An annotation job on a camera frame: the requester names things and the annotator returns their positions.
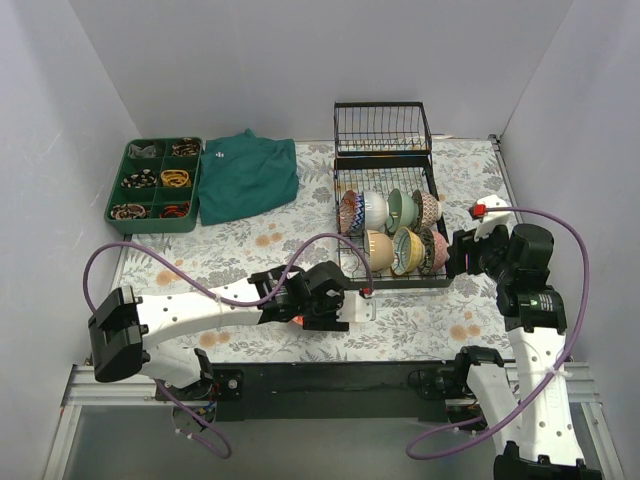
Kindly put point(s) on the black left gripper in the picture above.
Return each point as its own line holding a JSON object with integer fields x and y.
{"x": 332, "y": 305}

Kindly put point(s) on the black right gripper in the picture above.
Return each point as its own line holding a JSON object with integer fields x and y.
{"x": 455, "y": 254}

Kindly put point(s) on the black leaf patterned bowl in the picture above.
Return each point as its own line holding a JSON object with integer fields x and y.
{"x": 436, "y": 251}

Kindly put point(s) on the blue zigzag patterned bowl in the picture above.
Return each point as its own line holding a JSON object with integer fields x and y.
{"x": 358, "y": 221}

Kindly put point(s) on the cream bowl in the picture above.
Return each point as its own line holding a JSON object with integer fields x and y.
{"x": 379, "y": 249}

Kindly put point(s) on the brown diamond patterned bowl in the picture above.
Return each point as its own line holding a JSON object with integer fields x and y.
{"x": 429, "y": 209}

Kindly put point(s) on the yellow sun patterned bowl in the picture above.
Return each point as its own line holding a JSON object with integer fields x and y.
{"x": 409, "y": 251}

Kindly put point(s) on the orange geometric patterned bowl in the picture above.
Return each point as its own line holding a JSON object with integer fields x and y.
{"x": 347, "y": 210}

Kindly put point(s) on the pale green ceramic bowl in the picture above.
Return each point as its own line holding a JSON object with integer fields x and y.
{"x": 402, "y": 210}

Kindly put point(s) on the white bowl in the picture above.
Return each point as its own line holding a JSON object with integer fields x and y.
{"x": 376, "y": 210}

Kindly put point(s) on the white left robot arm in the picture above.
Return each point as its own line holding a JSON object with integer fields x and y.
{"x": 130, "y": 335}

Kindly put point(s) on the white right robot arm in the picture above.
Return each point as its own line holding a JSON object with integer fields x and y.
{"x": 532, "y": 430}

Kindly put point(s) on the floral patterned table mat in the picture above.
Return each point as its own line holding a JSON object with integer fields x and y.
{"x": 410, "y": 325}

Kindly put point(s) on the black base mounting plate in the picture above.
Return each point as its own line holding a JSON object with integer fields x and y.
{"x": 421, "y": 390}

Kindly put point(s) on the dark green folded cloth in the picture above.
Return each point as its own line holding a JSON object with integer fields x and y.
{"x": 245, "y": 175}

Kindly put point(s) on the green compartment organizer tray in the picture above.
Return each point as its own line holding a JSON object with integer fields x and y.
{"x": 155, "y": 190}

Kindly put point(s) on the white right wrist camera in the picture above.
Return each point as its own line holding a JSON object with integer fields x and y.
{"x": 490, "y": 211}

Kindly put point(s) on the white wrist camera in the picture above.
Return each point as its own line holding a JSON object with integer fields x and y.
{"x": 490, "y": 211}
{"x": 356, "y": 308}

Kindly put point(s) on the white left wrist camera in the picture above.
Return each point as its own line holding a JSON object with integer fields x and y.
{"x": 356, "y": 308}

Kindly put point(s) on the black upright wire basket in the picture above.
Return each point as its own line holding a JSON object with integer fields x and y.
{"x": 372, "y": 135}

